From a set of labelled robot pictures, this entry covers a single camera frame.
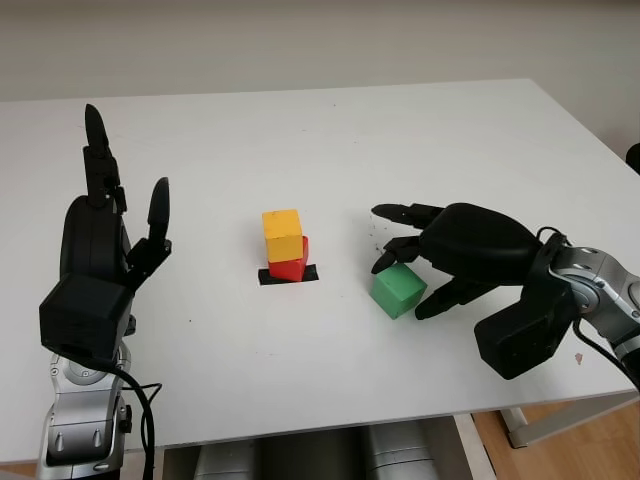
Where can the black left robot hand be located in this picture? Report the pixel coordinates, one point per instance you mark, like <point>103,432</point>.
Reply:
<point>92,235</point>

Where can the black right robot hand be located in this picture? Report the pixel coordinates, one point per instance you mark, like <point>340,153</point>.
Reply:
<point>480,245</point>

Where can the green wooden block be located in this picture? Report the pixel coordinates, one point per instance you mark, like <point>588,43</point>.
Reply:
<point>397,292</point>

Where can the yellow wooden block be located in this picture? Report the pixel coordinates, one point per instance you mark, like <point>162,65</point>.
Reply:
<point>282,235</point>

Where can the red wooden block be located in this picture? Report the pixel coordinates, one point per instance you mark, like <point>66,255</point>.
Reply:
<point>290,269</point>

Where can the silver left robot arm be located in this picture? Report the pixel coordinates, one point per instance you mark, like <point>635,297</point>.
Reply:
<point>80,415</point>

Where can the black tape strip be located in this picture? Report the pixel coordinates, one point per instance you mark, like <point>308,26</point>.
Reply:
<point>311,275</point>

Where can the black chair part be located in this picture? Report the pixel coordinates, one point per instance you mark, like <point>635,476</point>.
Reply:
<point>634,157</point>

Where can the grey table leg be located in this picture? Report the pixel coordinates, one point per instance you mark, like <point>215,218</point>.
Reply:
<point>515,427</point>

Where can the grey robot torso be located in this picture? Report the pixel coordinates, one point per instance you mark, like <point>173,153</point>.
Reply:
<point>300,455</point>

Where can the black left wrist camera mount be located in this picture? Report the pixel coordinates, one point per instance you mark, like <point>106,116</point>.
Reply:
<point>80,310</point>

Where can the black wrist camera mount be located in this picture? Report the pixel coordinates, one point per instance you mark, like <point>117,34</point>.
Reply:
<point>80,310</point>
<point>520,340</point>

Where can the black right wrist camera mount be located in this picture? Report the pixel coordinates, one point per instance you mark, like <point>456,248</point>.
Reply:
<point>520,340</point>

